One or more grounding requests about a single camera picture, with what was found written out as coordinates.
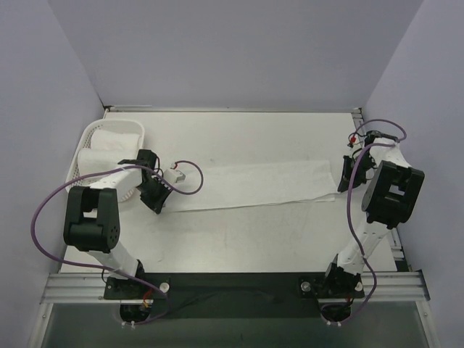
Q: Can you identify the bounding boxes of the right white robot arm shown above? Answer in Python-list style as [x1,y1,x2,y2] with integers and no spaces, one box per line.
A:
[321,130,426,297]

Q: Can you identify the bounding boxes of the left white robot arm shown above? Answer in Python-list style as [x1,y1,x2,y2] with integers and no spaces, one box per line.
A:
[63,149,185,299]

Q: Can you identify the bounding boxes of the white perforated plastic basket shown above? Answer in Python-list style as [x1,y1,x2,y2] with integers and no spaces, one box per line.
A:
[66,119,145,186]

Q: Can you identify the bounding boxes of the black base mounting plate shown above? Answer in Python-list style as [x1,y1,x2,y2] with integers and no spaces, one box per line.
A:
[104,272,365,322]

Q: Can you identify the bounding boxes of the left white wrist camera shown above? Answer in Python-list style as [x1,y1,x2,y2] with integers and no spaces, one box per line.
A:
[163,162,186,186]

